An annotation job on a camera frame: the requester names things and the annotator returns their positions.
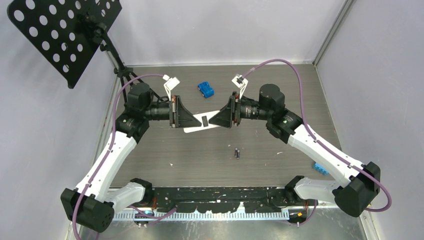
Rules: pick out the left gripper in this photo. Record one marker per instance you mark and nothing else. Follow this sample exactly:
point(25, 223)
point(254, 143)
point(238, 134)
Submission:
point(181, 118)

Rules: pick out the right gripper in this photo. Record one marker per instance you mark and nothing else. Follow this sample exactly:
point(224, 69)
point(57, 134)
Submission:
point(232, 110)

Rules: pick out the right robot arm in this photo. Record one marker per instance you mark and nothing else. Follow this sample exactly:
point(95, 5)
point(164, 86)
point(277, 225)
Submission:
point(318, 145)

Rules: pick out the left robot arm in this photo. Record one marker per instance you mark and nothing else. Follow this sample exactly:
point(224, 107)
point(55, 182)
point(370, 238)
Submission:
point(106, 159)

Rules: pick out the blue toy car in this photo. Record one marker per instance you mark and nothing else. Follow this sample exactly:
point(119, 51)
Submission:
point(206, 90)

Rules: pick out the blue green white block stack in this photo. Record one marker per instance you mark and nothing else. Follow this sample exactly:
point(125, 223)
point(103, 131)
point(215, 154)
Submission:
point(319, 168)

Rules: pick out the black music stand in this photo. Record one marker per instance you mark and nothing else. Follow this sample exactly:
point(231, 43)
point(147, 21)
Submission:
point(48, 44)

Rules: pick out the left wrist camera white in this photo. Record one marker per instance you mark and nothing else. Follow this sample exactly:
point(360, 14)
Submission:
point(170, 84)

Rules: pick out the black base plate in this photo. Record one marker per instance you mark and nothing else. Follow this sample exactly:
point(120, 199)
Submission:
point(219, 200)

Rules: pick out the aluminium rail frame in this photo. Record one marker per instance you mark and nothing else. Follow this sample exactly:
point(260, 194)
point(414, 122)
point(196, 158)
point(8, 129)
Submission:
point(94, 205)

